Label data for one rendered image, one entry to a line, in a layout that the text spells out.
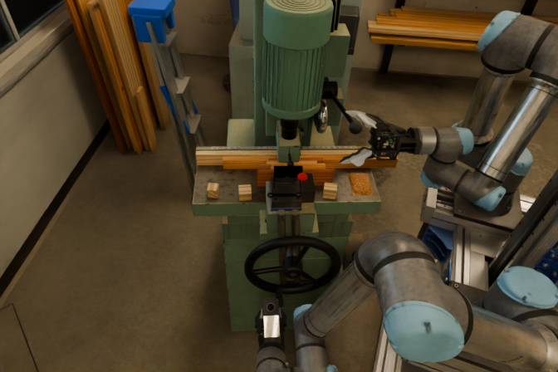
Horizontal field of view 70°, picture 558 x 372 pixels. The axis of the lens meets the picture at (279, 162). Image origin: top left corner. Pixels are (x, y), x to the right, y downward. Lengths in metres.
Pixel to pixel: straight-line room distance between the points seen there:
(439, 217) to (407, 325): 0.92
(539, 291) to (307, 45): 0.78
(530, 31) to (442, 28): 2.13
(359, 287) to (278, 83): 0.56
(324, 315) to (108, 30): 1.94
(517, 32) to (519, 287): 0.61
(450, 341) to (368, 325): 1.39
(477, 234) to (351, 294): 0.79
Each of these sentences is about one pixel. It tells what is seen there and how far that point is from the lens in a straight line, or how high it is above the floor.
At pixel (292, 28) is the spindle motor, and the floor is 1.44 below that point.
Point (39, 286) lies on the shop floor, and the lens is 2.40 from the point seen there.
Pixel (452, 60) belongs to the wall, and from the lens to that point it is 3.98.
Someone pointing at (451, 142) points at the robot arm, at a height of 1.19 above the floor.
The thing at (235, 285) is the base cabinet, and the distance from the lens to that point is 1.66.
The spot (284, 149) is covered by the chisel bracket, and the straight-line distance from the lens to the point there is 1.26.
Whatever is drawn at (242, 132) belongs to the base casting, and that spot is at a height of 0.80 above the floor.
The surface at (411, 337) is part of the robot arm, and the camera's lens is 0.71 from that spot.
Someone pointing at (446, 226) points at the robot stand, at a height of 0.70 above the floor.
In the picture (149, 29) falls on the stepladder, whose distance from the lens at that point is 1.89.
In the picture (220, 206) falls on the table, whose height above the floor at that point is 0.89.
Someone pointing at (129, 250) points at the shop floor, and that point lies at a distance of 2.35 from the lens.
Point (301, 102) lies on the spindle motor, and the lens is 1.12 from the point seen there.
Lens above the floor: 1.85
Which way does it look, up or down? 43 degrees down
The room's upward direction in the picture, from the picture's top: 3 degrees clockwise
